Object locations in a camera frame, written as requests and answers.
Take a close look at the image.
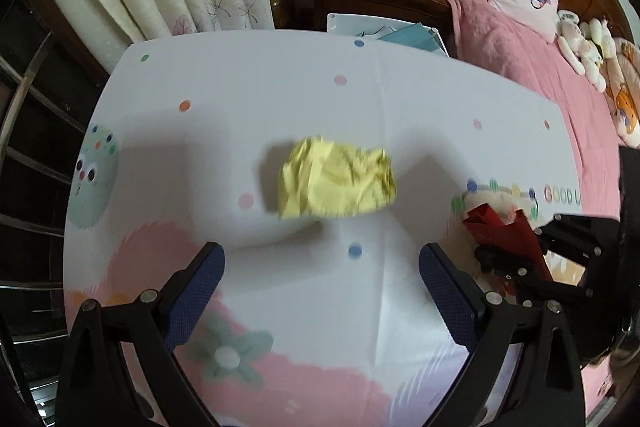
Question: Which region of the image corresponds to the person's right forearm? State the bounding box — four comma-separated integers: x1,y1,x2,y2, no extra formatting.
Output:
595,334,640,408

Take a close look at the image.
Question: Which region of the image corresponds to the red wrapper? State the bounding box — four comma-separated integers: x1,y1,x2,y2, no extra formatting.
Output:
461,203,553,283

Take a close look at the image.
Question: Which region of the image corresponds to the white and yellow plush toy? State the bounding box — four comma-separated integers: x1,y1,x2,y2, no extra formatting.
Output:
580,18,619,64

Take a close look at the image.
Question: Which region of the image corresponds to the metal window grille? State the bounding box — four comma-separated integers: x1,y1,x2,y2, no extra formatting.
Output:
0,0,111,408

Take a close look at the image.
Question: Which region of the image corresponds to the dark wooden nightstand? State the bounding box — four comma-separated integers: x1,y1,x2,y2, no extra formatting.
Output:
309,0,453,34

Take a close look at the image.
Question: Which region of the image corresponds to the cartoon printed bolster cushion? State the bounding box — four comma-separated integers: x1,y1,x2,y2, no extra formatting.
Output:
602,37,640,146

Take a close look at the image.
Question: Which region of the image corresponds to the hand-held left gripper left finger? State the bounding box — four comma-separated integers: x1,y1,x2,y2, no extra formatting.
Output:
59,242,226,427

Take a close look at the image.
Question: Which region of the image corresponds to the yellow wrapper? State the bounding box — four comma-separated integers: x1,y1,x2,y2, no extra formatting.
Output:
277,135,398,220

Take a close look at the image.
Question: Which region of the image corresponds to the pink bed blanket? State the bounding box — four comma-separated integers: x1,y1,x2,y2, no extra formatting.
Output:
440,0,640,410

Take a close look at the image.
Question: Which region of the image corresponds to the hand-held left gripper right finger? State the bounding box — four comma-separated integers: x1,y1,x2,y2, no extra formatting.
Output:
419,243,586,427

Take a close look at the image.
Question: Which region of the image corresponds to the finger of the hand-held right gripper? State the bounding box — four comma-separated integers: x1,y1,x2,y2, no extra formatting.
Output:
537,214,623,265
474,246,596,308

